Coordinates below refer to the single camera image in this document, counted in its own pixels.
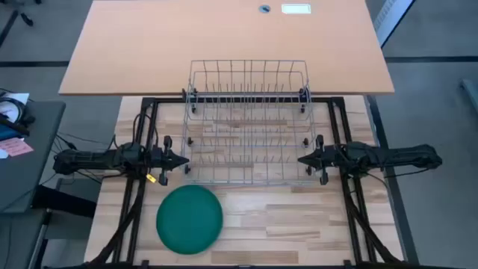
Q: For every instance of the white perforated panel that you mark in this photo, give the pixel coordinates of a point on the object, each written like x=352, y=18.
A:
x=388, y=18

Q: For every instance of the black office chair base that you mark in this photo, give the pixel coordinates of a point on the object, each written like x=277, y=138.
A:
x=27, y=19

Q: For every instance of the grey side table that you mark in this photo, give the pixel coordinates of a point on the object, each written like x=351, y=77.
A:
x=33, y=172

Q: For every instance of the green round plate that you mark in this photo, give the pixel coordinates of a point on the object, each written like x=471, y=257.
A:
x=188, y=220

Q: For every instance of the white rectangular desk inlay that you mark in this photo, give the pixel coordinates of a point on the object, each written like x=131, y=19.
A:
x=296, y=9

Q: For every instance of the black aluminium table frame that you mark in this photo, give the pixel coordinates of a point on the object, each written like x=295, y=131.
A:
x=148, y=101

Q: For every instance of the blue flat object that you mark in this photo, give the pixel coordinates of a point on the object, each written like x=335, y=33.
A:
x=5, y=132

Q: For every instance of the pink paper note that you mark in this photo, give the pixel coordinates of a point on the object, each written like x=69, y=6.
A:
x=16, y=146

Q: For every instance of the grey floor bar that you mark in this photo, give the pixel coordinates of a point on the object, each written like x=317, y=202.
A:
x=471, y=87

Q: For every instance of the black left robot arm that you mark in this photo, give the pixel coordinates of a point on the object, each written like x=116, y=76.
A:
x=93, y=160

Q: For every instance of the grey metal table leg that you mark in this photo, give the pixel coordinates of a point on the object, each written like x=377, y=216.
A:
x=39, y=239

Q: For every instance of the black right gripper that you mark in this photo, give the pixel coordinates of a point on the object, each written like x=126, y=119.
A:
x=325, y=160

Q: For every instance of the white paper sheet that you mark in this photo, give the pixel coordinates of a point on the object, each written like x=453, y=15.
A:
x=16, y=98

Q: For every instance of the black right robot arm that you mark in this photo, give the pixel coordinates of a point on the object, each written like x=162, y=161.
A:
x=392, y=157

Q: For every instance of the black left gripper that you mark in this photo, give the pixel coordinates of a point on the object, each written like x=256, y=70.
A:
x=160, y=160

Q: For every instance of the black flat panel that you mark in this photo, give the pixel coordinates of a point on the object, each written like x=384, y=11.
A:
x=63, y=201

